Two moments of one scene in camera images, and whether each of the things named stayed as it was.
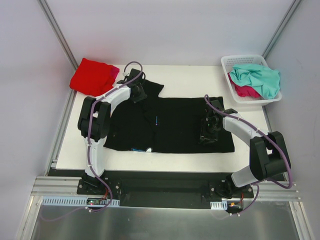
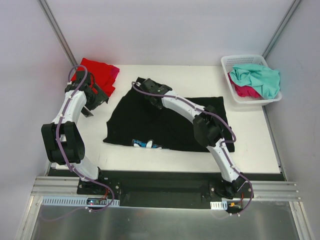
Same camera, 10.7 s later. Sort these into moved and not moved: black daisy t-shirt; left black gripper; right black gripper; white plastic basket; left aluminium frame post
Moved: left black gripper; right black gripper
Not moved: black daisy t-shirt; left aluminium frame post; white plastic basket
